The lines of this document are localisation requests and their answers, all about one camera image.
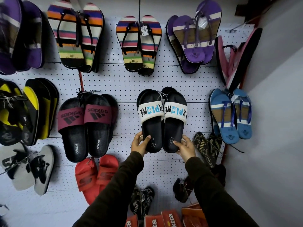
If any person's right hand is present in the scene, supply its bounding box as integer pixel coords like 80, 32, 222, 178
173, 135, 197, 163

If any person's left hand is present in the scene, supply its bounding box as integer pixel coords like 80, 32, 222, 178
131, 131, 152, 157

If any black slide white strap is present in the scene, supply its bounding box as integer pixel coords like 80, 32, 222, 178
161, 87, 188, 154
137, 89, 165, 154

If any person's left forearm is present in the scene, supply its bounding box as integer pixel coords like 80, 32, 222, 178
73, 151, 145, 227

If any person's right forearm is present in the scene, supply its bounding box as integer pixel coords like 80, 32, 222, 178
185, 157, 260, 227

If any black gold patterned flip-flop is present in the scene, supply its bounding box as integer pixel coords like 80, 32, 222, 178
208, 133, 223, 160
193, 131, 216, 169

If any dark brown sandal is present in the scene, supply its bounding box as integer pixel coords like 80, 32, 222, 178
172, 176, 195, 203

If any red slide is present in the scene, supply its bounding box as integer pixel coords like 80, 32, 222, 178
75, 157, 99, 206
96, 154, 120, 187

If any blue brown striped flip-flop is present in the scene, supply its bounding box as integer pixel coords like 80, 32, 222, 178
233, 88, 253, 140
209, 88, 240, 145

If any black white lined flip-flop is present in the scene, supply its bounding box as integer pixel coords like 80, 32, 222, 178
129, 187, 143, 216
141, 186, 155, 221

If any white pegboard panel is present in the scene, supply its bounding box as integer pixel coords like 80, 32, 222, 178
0, 15, 255, 227

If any red shoe box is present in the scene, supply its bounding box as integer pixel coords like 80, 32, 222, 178
125, 215, 139, 227
144, 214, 165, 227
161, 209, 183, 227

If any red display hook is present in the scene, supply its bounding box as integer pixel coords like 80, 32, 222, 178
78, 70, 85, 93

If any purple brown striped flip-flop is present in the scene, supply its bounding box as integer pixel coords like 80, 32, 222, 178
195, 0, 222, 65
166, 15, 200, 75
172, 15, 206, 64

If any small multicolour striped flip-flop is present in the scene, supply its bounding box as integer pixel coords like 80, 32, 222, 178
138, 15, 162, 76
116, 16, 143, 73

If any pink black flip-flop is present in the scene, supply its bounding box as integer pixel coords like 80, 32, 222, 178
215, 35, 237, 86
226, 27, 263, 93

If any grey black sandal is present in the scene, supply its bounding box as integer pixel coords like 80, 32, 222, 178
0, 142, 36, 192
30, 145, 55, 196

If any black yellow sandal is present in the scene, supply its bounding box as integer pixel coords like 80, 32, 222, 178
25, 78, 59, 140
0, 79, 40, 146

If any large multicolour striped flip-flop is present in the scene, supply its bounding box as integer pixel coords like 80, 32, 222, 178
78, 3, 105, 73
47, 0, 86, 69

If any metal display hook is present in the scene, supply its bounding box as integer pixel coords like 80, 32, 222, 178
225, 20, 255, 34

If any black slide maroon strap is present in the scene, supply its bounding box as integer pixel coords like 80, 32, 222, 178
84, 94, 113, 158
57, 97, 89, 163

